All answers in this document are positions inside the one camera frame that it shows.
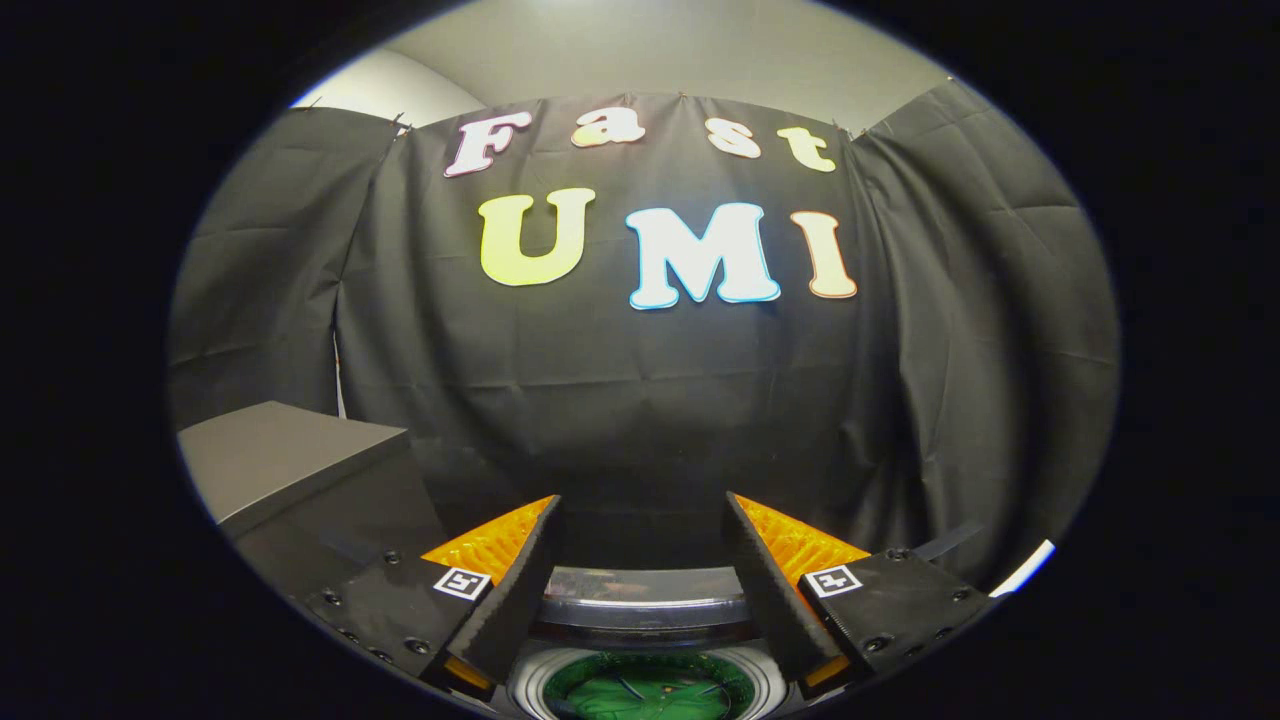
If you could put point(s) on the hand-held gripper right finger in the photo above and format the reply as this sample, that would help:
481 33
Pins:
770 600

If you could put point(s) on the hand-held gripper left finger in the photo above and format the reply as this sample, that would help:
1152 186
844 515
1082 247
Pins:
520 600

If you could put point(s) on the grey washing machine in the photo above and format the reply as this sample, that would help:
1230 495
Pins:
640 582

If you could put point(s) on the green polo shirt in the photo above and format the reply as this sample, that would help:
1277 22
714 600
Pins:
650 690

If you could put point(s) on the black backdrop cloth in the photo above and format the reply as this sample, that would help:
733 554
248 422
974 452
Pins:
640 400

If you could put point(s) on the grey cabinet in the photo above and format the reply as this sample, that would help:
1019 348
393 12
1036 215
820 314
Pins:
290 460

